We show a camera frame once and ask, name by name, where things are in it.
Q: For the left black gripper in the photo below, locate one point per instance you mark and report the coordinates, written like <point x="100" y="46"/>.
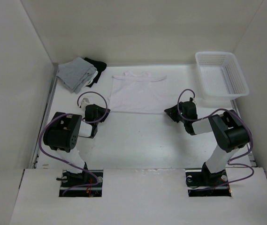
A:
<point x="103" y="111"/>

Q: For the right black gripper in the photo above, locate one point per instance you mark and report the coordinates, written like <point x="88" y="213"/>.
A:
<point x="171" y="113"/>

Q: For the white tank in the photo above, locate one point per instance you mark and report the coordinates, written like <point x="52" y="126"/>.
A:
<point x="142" y="93"/>
<point x="92" y="78"/>

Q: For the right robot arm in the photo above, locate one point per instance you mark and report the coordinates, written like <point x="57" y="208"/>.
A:
<point x="230" y="135"/>

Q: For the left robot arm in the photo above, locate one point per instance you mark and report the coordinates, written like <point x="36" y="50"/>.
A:
<point x="63" y="132"/>

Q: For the folded white tank top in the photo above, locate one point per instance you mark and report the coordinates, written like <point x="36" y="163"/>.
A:
<point x="92" y="78"/>

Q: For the folded black tank top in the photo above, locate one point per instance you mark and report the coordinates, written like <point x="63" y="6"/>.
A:
<point x="100" y="67"/>

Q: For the folded grey tank top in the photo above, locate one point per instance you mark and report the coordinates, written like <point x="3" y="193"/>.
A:
<point x="75" y="74"/>

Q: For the white plastic basket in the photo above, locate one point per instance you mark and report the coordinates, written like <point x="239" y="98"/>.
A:
<point x="220" y="76"/>

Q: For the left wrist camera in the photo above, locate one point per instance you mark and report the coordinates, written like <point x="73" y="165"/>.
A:
<point x="84" y="102"/>

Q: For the left metal table rail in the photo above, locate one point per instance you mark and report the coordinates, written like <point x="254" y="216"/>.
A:
<point x="45" y="116"/>

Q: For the metal table rail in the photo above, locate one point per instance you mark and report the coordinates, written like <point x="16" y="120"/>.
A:
<point x="45" y="116"/>
<point x="243" y="156"/>

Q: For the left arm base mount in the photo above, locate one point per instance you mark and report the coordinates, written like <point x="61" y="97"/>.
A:
<point x="81" y="184"/>

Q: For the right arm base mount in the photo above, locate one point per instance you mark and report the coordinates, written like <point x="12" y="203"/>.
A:
<point x="206" y="185"/>

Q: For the right metal table rail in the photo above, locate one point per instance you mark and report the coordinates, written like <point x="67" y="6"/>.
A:
<point x="243" y="156"/>

